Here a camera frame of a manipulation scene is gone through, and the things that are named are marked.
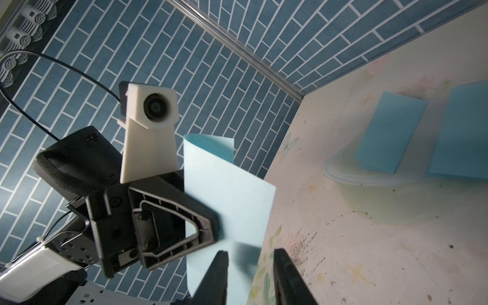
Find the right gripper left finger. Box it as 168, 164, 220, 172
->
172, 251, 229, 305

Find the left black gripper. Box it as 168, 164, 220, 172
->
86, 180, 219, 278

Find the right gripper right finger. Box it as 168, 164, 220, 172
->
273, 249, 318, 305

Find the light blue paper front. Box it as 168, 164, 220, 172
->
184, 134, 277, 304

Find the light blue square paper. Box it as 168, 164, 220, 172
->
355, 91, 428, 174

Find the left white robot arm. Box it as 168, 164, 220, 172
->
1, 126, 219, 304

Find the floral table mat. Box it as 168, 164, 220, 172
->
247, 6, 487, 304

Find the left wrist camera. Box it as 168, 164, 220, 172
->
118, 81, 179, 184

